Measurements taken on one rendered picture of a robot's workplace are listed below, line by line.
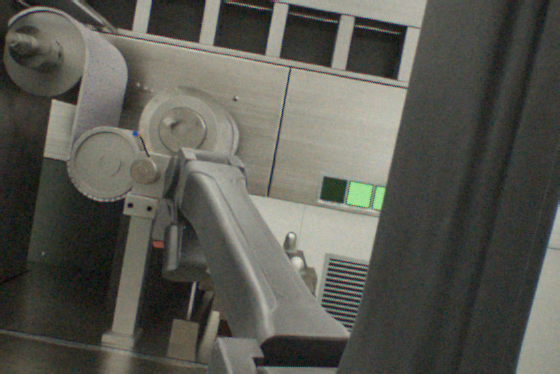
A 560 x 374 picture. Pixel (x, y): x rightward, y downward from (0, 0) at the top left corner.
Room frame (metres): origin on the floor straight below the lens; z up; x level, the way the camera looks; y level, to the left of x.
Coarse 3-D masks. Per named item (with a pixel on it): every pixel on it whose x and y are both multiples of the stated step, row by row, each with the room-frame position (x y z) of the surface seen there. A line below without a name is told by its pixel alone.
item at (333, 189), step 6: (324, 180) 1.24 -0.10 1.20; (330, 180) 1.24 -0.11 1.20; (336, 180) 1.24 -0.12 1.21; (342, 180) 1.24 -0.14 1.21; (324, 186) 1.24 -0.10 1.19; (330, 186) 1.24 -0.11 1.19; (336, 186) 1.24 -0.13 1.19; (342, 186) 1.24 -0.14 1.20; (324, 192) 1.24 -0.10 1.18; (330, 192) 1.24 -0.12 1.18; (336, 192) 1.24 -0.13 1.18; (342, 192) 1.24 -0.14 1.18; (324, 198) 1.24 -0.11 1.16; (330, 198) 1.24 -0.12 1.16; (336, 198) 1.24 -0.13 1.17; (342, 198) 1.24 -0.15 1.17
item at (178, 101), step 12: (180, 96) 0.91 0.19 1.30; (156, 108) 0.91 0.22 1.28; (168, 108) 0.91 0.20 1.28; (192, 108) 0.91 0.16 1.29; (204, 108) 0.91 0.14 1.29; (156, 120) 0.91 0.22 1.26; (216, 120) 0.91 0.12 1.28; (156, 132) 0.91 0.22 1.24; (216, 132) 0.91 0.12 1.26; (156, 144) 0.91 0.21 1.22; (204, 144) 0.91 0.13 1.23
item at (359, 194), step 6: (354, 186) 1.24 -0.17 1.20; (360, 186) 1.24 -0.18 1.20; (366, 186) 1.24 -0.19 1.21; (354, 192) 1.24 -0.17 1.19; (360, 192) 1.24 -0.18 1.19; (366, 192) 1.24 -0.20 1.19; (348, 198) 1.24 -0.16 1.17; (354, 198) 1.24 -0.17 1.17; (360, 198) 1.24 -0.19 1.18; (366, 198) 1.24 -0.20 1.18; (354, 204) 1.24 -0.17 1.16; (360, 204) 1.24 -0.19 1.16; (366, 204) 1.24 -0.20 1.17
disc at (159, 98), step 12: (156, 96) 0.91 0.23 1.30; (168, 96) 0.91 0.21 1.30; (192, 96) 0.91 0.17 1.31; (204, 96) 0.92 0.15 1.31; (144, 108) 0.91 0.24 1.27; (216, 108) 0.92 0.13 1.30; (144, 120) 0.91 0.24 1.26; (204, 120) 0.92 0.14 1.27; (144, 132) 0.91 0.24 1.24; (216, 144) 0.92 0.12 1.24
